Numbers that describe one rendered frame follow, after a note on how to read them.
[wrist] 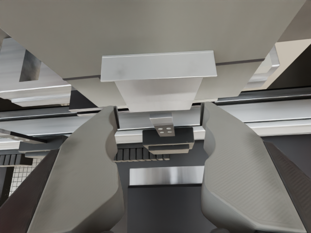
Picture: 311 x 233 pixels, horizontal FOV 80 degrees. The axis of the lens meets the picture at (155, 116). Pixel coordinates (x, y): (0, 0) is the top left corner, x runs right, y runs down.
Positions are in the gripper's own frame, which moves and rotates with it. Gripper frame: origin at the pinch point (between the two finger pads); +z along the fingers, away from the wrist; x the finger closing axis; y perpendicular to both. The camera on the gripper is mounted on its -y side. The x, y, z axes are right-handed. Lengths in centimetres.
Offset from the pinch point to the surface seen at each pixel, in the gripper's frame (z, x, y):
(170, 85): 7.2, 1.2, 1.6
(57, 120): 34, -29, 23
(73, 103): 12.4, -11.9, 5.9
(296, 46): 169, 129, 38
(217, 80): 7.2, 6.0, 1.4
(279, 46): 168, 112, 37
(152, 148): 22.3, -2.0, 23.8
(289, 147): 41, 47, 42
